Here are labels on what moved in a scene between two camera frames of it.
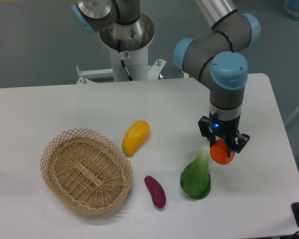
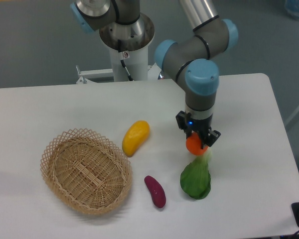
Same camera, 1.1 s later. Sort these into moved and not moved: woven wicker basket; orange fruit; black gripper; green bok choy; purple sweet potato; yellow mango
Moved: orange fruit; black gripper
Not moved: green bok choy; purple sweet potato; yellow mango; woven wicker basket
